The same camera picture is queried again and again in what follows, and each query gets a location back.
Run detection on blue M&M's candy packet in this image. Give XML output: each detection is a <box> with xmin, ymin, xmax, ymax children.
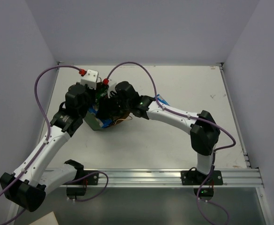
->
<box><xmin>156</xmin><ymin>94</ymin><xmax>169</xmax><ymax>105</ymax></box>

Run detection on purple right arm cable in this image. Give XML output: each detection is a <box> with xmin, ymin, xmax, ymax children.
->
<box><xmin>106</xmin><ymin>61</ymin><xmax>237</xmax><ymax>225</ymax></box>

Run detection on green paper bag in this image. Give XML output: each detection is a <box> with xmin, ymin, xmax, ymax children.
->
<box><xmin>84</xmin><ymin>82</ymin><xmax>133</xmax><ymax>131</ymax></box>

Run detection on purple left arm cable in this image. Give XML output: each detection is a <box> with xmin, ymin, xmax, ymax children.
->
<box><xmin>0</xmin><ymin>65</ymin><xmax>109</xmax><ymax>225</ymax></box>

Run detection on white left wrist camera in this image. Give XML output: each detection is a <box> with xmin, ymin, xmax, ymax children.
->
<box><xmin>79</xmin><ymin>69</ymin><xmax>99</xmax><ymax>90</ymax></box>

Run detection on green snack packet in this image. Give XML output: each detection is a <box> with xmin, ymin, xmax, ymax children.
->
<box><xmin>95</xmin><ymin>86</ymin><xmax>109</xmax><ymax>104</ymax></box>

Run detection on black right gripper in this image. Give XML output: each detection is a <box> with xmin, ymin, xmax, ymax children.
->
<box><xmin>95</xmin><ymin>90</ymin><xmax>131</xmax><ymax>120</ymax></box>

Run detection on blue snack packet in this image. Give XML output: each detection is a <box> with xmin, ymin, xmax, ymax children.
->
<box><xmin>86</xmin><ymin>105</ymin><xmax>113</xmax><ymax>130</ymax></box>

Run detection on light wooden board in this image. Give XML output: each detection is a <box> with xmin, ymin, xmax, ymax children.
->
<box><xmin>30</xmin><ymin>211</ymin><xmax>59</xmax><ymax>225</ymax></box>

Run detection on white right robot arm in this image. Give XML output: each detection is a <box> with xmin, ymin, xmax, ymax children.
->
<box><xmin>96</xmin><ymin>79</ymin><xmax>220</xmax><ymax>184</ymax></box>

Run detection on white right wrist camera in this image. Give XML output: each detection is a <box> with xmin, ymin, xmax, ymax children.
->
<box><xmin>103</xmin><ymin>78</ymin><xmax>117</xmax><ymax>98</ymax></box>

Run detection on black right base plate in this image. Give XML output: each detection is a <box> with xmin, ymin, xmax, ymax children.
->
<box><xmin>180</xmin><ymin>167</ymin><xmax>224</xmax><ymax>186</ymax></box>

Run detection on aluminium mounting rail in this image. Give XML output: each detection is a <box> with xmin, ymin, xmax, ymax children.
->
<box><xmin>98</xmin><ymin>169</ymin><xmax>264</xmax><ymax>188</ymax></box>

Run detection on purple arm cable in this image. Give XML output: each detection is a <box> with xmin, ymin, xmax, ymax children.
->
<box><xmin>0</xmin><ymin>65</ymin><xmax>109</xmax><ymax>225</ymax></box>
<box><xmin>106</xmin><ymin>61</ymin><xmax>237</xmax><ymax>225</ymax></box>

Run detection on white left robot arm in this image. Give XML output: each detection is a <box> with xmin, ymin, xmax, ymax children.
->
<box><xmin>0</xmin><ymin>83</ymin><xmax>96</xmax><ymax>212</ymax></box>

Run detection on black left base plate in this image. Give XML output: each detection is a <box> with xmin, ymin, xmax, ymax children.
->
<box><xmin>66</xmin><ymin>170</ymin><xmax>99</xmax><ymax>186</ymax></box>

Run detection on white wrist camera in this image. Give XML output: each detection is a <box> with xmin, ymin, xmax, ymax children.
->
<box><xmin>79</xmin><ymin>69</ymin><xmax>99</xmax><ymax>90</ymax></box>
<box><xmin>103</xmin><ymin>78</ymin><xmax>117</xmax><ymax>98</ymax></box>

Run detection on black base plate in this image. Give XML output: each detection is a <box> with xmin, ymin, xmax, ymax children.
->
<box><xmin>66</xmin><ymin>170</ymin><xmax>99</xmax><ymax>186</ymax></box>
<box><xmin>180</xmin><ymin>167</ymin><xmax>224</xmax><ymax>186</ymax></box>

